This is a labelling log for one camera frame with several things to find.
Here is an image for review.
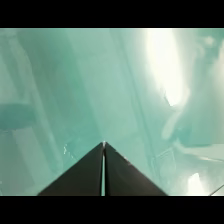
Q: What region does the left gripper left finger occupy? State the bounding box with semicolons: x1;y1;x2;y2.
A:
37;141;105;197

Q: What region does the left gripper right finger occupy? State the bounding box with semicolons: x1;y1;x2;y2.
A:
104;142;168;197

